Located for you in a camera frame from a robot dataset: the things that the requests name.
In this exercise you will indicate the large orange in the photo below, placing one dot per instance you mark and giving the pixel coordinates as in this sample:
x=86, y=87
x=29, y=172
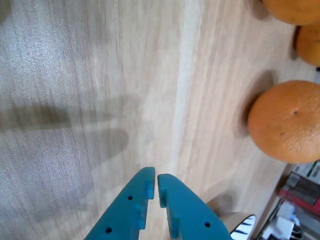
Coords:
x=285, y=122

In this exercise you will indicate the small orange with dark specks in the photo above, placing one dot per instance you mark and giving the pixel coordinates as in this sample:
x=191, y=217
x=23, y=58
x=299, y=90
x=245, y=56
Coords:
x=292, y=10

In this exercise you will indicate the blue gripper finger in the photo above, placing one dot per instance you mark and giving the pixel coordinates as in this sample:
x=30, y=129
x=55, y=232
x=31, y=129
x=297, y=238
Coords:
x=125, y=215
x=192, y=217

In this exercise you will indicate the white and green box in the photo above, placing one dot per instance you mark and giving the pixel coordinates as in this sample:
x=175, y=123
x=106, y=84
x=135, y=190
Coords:
x=306, y=170

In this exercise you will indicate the white power adapter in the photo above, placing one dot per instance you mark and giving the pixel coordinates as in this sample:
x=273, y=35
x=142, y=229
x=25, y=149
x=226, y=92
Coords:
x=280, y=227

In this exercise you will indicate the small orange with green stem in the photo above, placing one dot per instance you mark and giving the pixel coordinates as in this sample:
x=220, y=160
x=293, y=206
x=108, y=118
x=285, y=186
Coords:
x=310, y=43

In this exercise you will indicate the white plate with blue stripes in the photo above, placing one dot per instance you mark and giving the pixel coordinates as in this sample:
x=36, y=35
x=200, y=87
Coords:
x=243, y=228

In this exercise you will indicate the red and black box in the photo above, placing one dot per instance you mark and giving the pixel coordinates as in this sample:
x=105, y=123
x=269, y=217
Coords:
x=300, y=192

